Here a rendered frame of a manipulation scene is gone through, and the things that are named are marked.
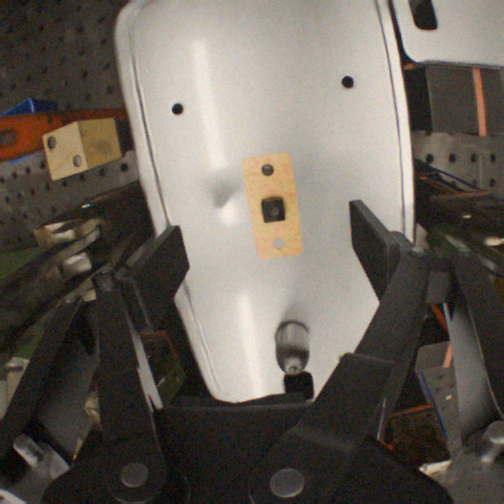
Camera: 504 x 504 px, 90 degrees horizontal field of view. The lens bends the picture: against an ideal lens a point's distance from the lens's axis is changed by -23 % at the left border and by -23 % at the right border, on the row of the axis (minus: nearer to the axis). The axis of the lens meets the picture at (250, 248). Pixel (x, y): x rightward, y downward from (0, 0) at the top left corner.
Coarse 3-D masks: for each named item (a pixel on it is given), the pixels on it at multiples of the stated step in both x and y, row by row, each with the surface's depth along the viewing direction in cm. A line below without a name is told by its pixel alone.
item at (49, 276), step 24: (48, 264) 17; (96, 264) 23; (0, 288) 14; (24, 288) 15; (48, 288) 18; (72, 288) 20; (0, 312) 14; (24, 312) 16; (48, 312) 17; (0, 336) 14; (24, 336) 15; (0, 360) 13
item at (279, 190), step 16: (256, 160) 24; (272, 160) 24; (288, 160) 23; (256, 176) 24; (272, 176) 24; (288, 176) 24; (256, 192) 25; (272, 192) 25; (288, 192) 24; (256, 208) 25; (288, 208) 25; (256, 224) 26; (272, 224) 26; (288, 224) 25; (256, 240) 26; (272, 240) 26; (288, 240) 26; (272, 256) 27; (288, 256) 27
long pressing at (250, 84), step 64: (192, 0) 19; (256, 0) 19; (320, 0) 18; (384, 0) 18; (128, 64) 21; (192, 64) 21; (256, 64) 21; (320, 64) 21; (384, 64) 20; (128, 128) 24; (192, 128) 23; (256, 128) 23; (320, 128) 23; (384, 128) 22; (192, 192) 25; (320, 192) 24; (384, 192) 24; (192, 256) 28; (256, 256) 27; (320, 256) 27; (192, 320) 30; (256, 320) 30; (320, 320) 29; (256, 384) 33; (320, 384) 32
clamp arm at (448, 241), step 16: (448, 224) 26; (432, 240) 26; (448, 240) 23; (464, 240) 22; (432, 256) 26; (448, 256) 24; (480, 256) 20; (496, 256) 19; (496, 272) 18; (496, 288) 17
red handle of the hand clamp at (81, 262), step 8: (72, 256) 21; (80, 256) 21; (88, 256) 21; (64, 264) 20; (72, 264) 21; (80, 264) 21; (88, 264) 21; (64, 272) 21; (72, 272) 21; (80, 272) 21; (88, 272) 22; (0, 280) 19
